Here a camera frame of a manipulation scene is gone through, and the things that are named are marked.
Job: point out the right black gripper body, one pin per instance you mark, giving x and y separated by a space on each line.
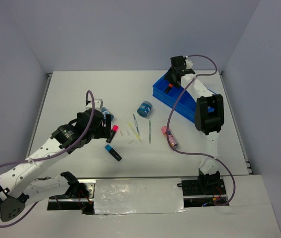
167 75

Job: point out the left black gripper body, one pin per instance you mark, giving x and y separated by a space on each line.
96 134

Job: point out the orange tip black highlighter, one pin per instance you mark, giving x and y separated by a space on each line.
168 89

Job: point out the pink cap black highlighter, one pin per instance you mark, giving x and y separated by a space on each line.
112 133

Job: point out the blue cap black highlighter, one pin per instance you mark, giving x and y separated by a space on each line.
113 152

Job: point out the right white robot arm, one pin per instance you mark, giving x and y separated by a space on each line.
208 168

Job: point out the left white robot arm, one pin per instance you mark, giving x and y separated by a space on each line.
21 186

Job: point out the left blue jar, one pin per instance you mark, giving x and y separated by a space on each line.
106 112

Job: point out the blue jar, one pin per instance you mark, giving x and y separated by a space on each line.
145 109
106 112

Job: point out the yellow thin pen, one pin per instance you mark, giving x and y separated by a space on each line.
134 131

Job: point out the blue compartment tray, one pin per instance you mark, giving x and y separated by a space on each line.
180 99

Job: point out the blue thin pen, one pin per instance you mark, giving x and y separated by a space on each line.
136 125

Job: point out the right blue jar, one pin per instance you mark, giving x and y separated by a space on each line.
145 109

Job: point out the green thin pen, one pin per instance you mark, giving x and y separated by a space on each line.
149 132

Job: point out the pink cap glue tube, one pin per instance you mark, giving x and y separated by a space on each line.
170 138

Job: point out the silver foil plate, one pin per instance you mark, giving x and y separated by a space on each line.
138 196

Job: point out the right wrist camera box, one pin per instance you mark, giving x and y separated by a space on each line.
188 65

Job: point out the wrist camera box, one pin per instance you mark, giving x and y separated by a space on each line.
188 65
98 104

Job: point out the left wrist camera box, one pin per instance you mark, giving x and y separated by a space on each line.
98 104

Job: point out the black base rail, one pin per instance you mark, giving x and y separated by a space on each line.
194 194

